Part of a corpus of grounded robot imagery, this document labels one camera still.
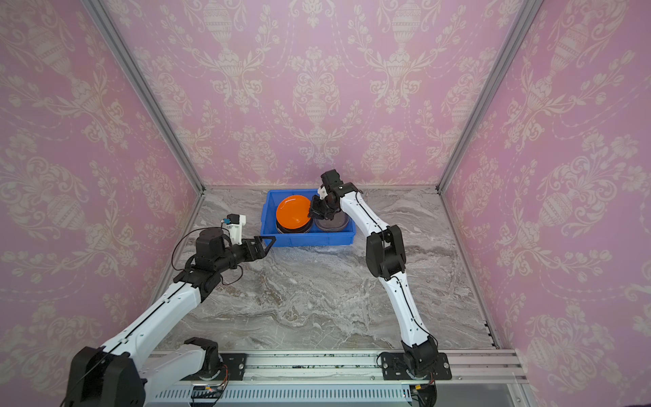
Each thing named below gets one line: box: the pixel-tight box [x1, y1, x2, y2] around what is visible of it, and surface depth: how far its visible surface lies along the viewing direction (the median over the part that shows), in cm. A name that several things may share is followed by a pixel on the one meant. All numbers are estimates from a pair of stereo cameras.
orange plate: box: [276, 195, 312, 230], surface depth 101 cm
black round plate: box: [275, 220, 313, 235], surface depth 102 cm
